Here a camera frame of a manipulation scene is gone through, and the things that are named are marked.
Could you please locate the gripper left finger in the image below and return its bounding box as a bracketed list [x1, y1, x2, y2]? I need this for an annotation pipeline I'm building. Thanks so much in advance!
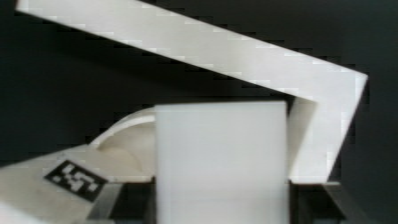
[86, 183, 157, 224]

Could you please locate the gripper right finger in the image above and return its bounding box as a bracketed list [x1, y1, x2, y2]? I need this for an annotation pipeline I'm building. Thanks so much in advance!
[290, 182, 372, 224]

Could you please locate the white stool leg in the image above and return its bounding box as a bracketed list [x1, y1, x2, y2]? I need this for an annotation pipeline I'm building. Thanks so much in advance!
[0, 145, 134, 224]
[155, 101, 290, 224]

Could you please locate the white U-shaped obstacle wall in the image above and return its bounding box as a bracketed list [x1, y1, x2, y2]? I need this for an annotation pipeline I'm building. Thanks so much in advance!
[16, 0, 368, 184]

